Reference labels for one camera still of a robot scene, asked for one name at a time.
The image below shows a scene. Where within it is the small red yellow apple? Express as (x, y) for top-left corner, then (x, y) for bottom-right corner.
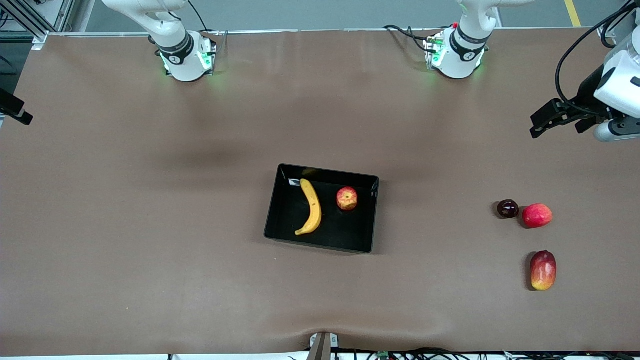
(336, 186), (359, 212)

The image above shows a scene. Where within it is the black plastic box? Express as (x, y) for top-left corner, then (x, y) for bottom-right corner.
(263, 163), (380, 255)

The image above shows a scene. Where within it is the yellow banana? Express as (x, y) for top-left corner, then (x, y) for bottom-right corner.
(294, 178), (323, 236)

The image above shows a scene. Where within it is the red peach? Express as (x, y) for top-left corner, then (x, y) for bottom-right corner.
(522, 203), (554, 229)

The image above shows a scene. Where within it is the red yellow mango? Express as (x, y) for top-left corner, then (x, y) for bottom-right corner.
(530, 250), (557, 292)

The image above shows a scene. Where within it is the brown table cover mat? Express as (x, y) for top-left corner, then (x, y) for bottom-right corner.
(0, 27), (640, 357)

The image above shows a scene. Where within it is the black left base cable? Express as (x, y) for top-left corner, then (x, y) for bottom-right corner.
(384, 24), (438, 53)

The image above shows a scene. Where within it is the black base cable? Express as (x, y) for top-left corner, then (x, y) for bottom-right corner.
(384, 24), (438, 53)
(187, 0), (221, 38)

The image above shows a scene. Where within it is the black right base cable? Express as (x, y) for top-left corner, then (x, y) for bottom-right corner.
(187, 0), (221, 38)

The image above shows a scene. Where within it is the aluminium camera post bracket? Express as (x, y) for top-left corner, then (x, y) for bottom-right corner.
(307, 331), (340, 360)

